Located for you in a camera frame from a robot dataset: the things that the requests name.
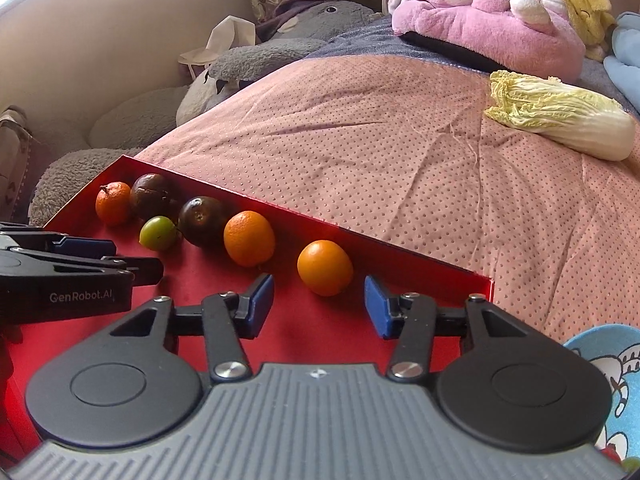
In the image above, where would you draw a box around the pink dotted bed cover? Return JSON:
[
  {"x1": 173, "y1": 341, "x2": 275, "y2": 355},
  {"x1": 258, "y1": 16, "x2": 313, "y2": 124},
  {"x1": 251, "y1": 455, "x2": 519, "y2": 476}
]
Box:
[{"x1": 135, "y1": 55, "x2": 640, "y2": 346}]

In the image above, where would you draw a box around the red tray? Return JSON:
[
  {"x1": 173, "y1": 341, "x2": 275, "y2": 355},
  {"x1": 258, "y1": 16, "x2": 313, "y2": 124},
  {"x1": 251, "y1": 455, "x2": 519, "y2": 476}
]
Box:
[{"x1": 0, "y1": 155, "x2": 496, "y2": 461}]

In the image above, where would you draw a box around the napa cabbage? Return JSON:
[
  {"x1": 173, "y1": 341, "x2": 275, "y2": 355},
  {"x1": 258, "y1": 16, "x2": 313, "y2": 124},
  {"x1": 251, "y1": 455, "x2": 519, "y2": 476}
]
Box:
[{"x1": 484, "y1": 70, "x2": 637, "y2": 162}]

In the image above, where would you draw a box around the grey bed sheet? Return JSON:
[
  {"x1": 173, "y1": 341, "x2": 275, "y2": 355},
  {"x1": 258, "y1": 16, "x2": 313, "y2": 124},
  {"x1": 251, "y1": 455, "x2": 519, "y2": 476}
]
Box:
[{"x1": 305, "y1": 15, "x2": 621, "y2": 91}]

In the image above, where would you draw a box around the white tissue bag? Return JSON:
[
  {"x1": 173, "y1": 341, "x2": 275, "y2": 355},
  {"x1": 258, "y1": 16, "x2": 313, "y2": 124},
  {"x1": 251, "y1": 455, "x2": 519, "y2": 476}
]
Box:
[{"x1": 179, "y1": 15, "x2": 257, "y2": 81}]

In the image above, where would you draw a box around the small orange with stem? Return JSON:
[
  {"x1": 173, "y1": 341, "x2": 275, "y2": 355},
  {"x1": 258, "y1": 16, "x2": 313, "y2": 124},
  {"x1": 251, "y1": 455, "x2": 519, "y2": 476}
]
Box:
[{"x1": 95, "y1": 181, "x2": 133, "y2": 226}]

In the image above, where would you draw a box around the smooth dark passion fruit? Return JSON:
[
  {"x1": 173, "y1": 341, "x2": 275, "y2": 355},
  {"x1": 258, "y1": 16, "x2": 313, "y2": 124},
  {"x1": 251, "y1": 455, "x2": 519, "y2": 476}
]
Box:
[{"x1": 178, "y1": 196, "x2": 231, "y2": 248}]

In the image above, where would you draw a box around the light blue fleece blanket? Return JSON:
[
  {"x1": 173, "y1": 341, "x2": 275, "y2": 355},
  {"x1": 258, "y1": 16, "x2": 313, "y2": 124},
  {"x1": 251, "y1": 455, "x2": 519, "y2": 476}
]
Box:
[{"x1": 602, "y1": 10, "x2": 640, "y2": 113}]

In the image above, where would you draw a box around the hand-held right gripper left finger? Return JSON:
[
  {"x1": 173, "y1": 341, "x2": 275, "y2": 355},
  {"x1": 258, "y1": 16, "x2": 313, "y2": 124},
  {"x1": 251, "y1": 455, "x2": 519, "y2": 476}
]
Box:
[{"x1": 107, "y1": 274, "x2": 276, "y2": 384}]

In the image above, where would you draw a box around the beige floral cloth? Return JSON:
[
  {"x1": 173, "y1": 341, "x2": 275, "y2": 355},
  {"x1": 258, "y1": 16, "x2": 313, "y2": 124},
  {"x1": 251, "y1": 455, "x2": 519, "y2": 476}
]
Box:
[{"x1": 0, "y1": 106, "x2": 43, "y2": 223}]

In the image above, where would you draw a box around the yellow plush blanket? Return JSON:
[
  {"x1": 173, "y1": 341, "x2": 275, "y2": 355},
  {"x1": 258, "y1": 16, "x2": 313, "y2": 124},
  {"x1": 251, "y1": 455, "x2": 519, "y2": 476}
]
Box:
[{"x1": 530, "y1": 0, "x2": 617, "y2": 61}]

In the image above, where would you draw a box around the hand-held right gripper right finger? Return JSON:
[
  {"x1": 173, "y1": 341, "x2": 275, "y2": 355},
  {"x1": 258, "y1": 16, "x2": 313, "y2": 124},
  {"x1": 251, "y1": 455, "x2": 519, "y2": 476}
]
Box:
[{"x1": 364, "y1": 274, "x2": 533, "y2": 382}]

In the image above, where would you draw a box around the cracked dark passion fruit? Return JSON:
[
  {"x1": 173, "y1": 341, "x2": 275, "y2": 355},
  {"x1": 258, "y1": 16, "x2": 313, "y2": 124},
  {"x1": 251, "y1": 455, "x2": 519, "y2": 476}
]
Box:
[{"x1": 129, "y1": 173, "x2": 173, "y2": 221}]

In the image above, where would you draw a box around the green fruit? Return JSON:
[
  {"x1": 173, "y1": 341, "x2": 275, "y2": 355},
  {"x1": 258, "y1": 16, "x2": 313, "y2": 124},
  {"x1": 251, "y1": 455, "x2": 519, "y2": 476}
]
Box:
[{"x1": 139, "y1": 215, "x2": 178, "y2": 251}]

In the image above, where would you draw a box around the pink plush toy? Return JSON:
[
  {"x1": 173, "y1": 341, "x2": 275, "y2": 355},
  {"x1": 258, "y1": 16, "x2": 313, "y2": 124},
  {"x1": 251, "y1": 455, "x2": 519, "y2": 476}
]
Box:
[{"x1": 390, "y1": 0, "x2": 587, "y2": 85}]

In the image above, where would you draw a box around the grey plush toy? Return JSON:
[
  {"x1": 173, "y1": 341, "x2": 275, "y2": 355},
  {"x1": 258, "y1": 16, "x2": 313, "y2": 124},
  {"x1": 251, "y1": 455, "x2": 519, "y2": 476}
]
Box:
[{"x1": 27, "y1": 0, "x2": 381, "y2": 228}]

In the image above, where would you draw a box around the blue cartoon plate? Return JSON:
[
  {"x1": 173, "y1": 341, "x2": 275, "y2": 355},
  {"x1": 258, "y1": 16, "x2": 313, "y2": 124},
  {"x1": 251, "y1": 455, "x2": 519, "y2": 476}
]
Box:
[{"x1": 562, "y1": 324, "x2": 640, "y2": 473}]

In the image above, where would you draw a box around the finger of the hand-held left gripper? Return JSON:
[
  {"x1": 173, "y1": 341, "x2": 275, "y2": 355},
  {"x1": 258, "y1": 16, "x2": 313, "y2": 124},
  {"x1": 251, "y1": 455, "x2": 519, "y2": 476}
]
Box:
[
  {"x1": 0, "y1": 250, "x2": 165, "y2": 287},
  {"x1": 0, "y1": 221, "x2": 118, "y2": 261}
]

